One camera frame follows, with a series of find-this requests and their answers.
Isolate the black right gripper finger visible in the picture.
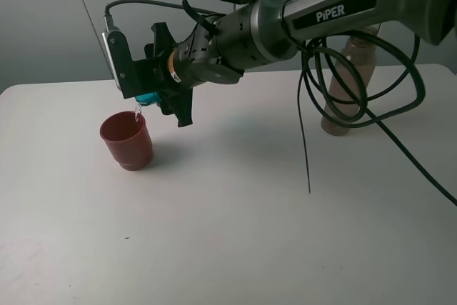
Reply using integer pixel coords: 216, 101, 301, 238
144, 22, 178, 61

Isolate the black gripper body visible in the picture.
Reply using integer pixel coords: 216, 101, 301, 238
161, 24, 244, 87

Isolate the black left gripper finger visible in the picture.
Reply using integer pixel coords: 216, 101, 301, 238
156, 86, 193, 127

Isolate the red plastic cup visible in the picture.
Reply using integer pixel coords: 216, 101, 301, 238
99, 111, 154, 171

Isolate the clear plastic water bottle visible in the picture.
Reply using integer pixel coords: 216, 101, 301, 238
321, 36, 377, 136

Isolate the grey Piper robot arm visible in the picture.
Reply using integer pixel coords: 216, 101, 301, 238
140, 0, 456, 126

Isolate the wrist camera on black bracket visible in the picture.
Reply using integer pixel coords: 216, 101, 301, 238
102, 14, 166, 99

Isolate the teal transparent cup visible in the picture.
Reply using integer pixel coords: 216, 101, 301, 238
135, 92, 162, 106

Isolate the black cable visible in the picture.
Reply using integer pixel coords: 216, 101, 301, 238
103, 0, 457, 209

